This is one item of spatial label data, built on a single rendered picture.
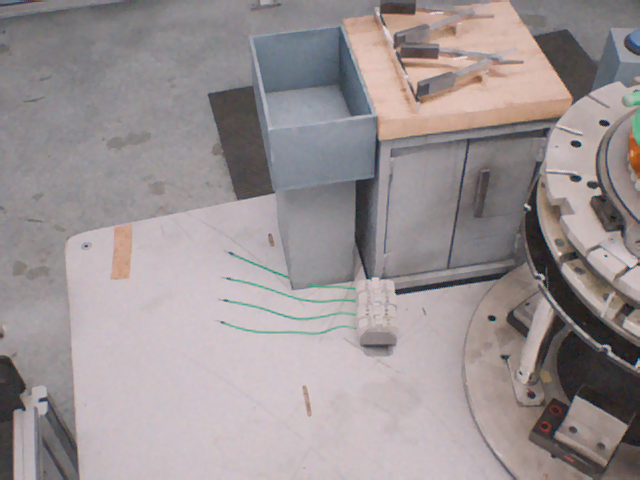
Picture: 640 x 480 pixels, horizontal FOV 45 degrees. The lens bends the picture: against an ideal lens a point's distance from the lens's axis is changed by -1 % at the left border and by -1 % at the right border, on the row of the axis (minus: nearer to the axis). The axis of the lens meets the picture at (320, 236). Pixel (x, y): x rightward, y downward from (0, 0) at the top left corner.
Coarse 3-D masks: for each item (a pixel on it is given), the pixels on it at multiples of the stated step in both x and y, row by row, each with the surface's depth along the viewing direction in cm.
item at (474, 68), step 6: (486, 60) 77; (492, 60) 77; (468, 66) 77; (474, 66) 77; (480, 66) 77; (486, 66) 77; (456, 72) 76; (462, 72) 76; (468, 72) 76; (474, 72) 77; (456, 78) 75; (462, 78) 76
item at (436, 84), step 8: (448, 72) 75; (424, 80) 74; (432, 80) 74; (440, 80) 75; (448, 80) 75; (416, 88) 75; (424, 88) 74; (432, 88) 75; (440, 88) 75; (448, 88) 76; (424, 96) 75
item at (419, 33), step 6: (426, 24) 81; (402, 30) 80; (408, 30) 80; (414, 30) 80; (420, 30) 81; (426, 30) 81; (396, 36) 80; (402, 36) 80; (408, 36) 80; (414, 36) 81; (420, 36) 81; (426, 36) 81; (396, 42) 80; (408, 42) 81; (414, 42) 81
